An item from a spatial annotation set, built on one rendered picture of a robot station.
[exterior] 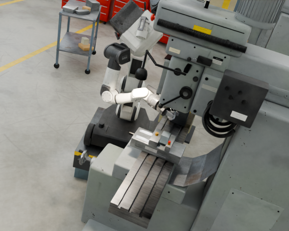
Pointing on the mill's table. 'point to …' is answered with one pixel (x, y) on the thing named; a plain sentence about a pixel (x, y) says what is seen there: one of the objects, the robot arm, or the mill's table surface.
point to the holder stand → (181, 120)
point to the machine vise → (174, 151)
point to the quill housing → (176, 81)
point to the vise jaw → (153, 140)
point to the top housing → (202, 23)
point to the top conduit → (202, 35)
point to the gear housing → (192, 48)
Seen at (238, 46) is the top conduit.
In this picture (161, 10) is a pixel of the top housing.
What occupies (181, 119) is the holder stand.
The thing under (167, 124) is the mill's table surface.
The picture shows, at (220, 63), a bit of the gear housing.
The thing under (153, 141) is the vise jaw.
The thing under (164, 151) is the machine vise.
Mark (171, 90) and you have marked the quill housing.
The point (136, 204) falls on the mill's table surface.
